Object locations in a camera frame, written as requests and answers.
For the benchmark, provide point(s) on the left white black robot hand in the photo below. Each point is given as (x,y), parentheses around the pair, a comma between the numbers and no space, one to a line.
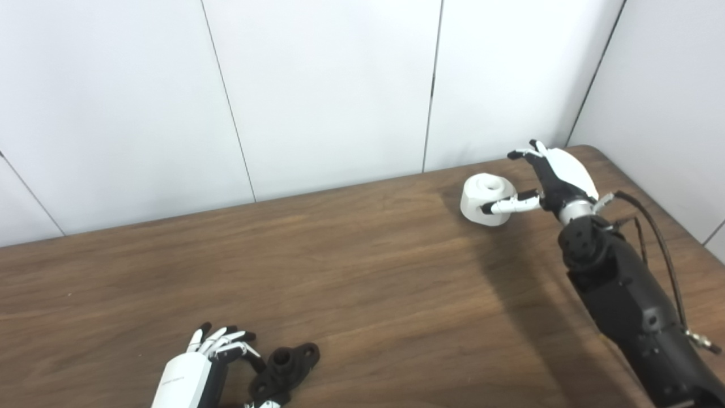
(184,379)

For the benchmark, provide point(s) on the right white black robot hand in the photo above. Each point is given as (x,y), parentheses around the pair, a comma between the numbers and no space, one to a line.
(563,173)

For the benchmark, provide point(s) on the round white plastic piece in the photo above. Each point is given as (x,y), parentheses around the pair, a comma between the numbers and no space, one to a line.
(481,198)

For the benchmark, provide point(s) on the black plastic holder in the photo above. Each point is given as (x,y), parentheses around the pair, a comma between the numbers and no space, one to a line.
(286,365)

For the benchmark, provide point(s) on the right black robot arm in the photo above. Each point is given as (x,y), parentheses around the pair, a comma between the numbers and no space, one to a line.
(628,294)

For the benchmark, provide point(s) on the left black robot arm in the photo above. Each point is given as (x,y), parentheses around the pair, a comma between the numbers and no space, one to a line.
(266,404)

